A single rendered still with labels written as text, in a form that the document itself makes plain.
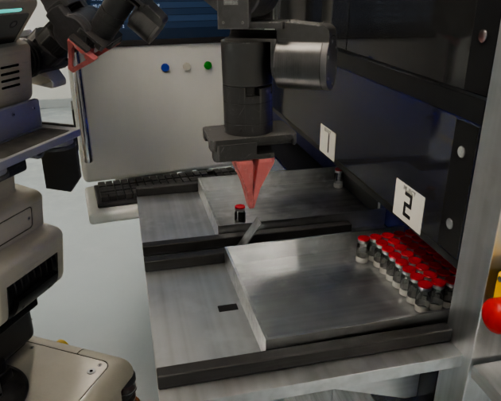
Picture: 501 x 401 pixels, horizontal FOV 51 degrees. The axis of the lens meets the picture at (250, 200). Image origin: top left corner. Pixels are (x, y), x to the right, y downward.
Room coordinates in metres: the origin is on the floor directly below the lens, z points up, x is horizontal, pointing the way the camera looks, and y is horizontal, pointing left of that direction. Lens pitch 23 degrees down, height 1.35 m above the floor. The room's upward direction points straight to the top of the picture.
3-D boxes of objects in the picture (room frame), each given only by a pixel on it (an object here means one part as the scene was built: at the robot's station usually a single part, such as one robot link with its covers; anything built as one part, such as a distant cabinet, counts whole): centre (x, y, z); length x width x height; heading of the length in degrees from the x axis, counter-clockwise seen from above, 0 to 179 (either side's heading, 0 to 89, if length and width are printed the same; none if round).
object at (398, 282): (0.74, -0.24, 0.91); 0.18 x 0.02 x 0.05; 14
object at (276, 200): (1.05, -0.07, 0.90); 0.34 x 0.26 x 0.04; 103
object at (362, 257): (0.81, -0.20, 0.91); 0.02 x 0.02 x 0.05
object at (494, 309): (0.50, -0.28, 1.00); 0.04 x 0.04 x 0.04; 13
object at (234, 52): (0.61, 0.00, 1.25); 0.07 x 0.06 x 0.07; 70
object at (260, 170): (0.61, 0.01, 1.12); 0.07 x 0.07 x 0.09; 13
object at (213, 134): (0.61, 0.00, 1.19); 0.10 x 0.07 x 0.07; 103
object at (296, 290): (0.72, -0.15, 0.90); 0.34 x 0.26 x 0.04; 104
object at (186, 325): (0.87, -0.05, 0.87); 0.70 x 0.48 x 0.02; 13
